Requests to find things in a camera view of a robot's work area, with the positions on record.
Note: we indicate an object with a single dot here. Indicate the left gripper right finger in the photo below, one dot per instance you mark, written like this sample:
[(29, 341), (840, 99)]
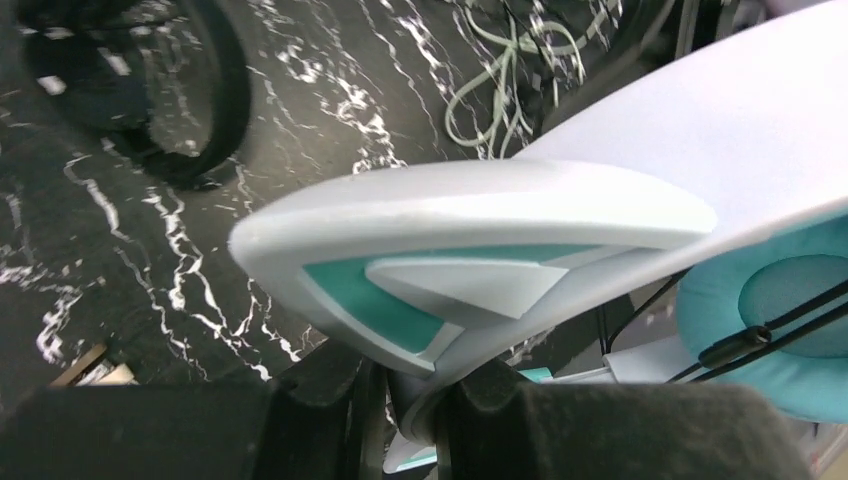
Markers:
[(497, 424)]

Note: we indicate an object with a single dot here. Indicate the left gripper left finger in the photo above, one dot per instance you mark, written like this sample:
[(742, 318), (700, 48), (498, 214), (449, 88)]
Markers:
[(323, 418)]

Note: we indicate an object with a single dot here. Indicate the teal cat-ear headphones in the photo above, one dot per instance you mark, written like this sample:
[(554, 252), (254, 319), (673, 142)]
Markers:
[(722, 176)]

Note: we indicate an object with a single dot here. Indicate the black headphones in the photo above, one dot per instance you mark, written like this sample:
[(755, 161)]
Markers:
[(164, 83)]

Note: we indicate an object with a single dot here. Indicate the small tan white clip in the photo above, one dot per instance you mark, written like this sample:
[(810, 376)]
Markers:
[(94, 368)]

